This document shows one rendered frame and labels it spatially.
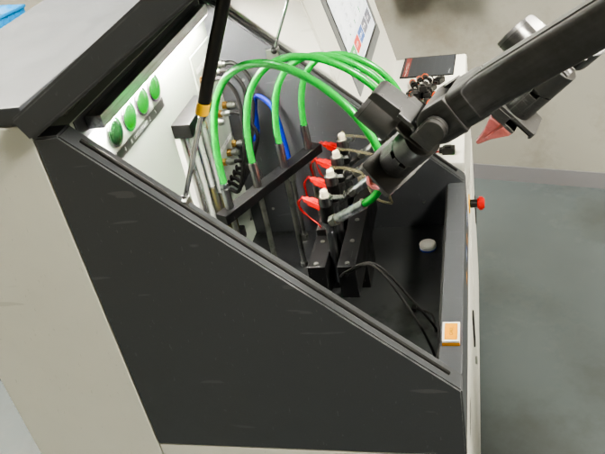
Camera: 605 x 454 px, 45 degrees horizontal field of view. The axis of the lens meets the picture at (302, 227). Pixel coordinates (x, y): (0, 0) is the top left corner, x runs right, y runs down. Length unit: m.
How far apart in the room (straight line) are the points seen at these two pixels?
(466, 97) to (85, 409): 0.92
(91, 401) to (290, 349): 0.44
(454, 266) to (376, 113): 0.51
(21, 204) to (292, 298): 0.44
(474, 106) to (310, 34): 0.75
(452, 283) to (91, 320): 0.67
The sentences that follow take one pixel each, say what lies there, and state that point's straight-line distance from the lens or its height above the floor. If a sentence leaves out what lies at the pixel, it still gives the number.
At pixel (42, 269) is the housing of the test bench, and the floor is 1.21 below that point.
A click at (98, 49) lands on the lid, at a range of 0.99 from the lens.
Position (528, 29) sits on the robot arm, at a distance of 1.25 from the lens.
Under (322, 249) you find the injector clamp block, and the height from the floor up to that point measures 0.98.
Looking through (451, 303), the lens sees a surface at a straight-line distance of 1.39.
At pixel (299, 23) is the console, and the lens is 1.67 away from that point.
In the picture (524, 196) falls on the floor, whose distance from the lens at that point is 3.48.
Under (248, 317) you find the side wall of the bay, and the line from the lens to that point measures 1.18.
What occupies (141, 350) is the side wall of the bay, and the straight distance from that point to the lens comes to 1.31.
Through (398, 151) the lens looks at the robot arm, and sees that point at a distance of 1.09.
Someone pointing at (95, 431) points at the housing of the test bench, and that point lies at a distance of 1.53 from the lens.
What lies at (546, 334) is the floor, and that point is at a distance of 2.74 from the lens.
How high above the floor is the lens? 1.84
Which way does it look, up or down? 32 degrees down
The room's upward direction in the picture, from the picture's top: 12 degrees counter-clockwise
